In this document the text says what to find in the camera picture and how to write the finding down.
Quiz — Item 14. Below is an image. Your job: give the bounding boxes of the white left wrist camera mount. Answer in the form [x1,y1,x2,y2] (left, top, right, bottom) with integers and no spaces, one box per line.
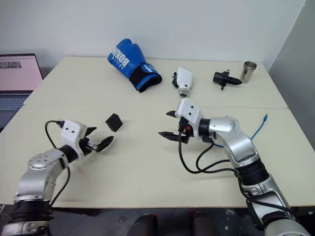
[60,119,88,158]

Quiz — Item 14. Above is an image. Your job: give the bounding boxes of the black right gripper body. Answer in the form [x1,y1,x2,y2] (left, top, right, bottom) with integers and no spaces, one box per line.
[176,117,194,145]

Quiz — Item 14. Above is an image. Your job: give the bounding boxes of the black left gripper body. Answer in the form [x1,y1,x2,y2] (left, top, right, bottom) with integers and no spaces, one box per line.
[78,137,98,156]

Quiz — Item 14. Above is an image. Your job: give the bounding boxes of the dark rounded shape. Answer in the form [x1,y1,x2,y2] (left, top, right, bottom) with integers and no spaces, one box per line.
[127,213,158,236]

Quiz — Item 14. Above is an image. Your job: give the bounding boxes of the open laptop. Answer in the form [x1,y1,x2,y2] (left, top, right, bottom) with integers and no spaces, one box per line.
[0,53,45,131]

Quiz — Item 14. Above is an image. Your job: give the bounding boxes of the stainless steel cup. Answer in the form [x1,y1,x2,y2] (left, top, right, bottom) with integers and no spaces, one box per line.
[239,61,257,85]

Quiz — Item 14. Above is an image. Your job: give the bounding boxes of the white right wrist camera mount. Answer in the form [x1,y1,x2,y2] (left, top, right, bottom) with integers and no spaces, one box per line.
[175,98,203,139]

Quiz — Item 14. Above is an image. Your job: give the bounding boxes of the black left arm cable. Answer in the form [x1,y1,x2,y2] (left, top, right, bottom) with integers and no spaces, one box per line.
[44,119,71,209]

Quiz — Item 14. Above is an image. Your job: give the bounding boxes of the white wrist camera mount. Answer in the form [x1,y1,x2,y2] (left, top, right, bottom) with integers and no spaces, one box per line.
[175,98,203,139]
[60,119,88,158]

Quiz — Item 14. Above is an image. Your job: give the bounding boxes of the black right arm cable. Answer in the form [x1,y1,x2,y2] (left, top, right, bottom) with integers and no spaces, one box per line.
[177,132,300,231]

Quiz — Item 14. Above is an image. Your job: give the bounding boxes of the white and black handheld device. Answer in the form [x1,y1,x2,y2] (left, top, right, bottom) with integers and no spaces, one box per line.
[171,66,193,98]

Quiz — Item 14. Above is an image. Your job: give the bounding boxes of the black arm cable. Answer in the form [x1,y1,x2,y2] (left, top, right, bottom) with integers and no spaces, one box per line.
[177,132,300,231]
[44,119,71,209]

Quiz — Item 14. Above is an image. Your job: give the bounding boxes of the blue Ethernet cable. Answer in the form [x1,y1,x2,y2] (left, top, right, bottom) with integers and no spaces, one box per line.
[211,113,269,148]

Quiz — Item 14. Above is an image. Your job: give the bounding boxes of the blue boxing glove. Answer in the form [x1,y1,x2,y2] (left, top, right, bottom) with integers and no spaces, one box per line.
[107,38,163,93]

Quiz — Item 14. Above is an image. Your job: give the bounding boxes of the small black box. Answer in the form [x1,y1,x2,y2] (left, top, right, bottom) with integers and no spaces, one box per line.
[105,113,124,134]

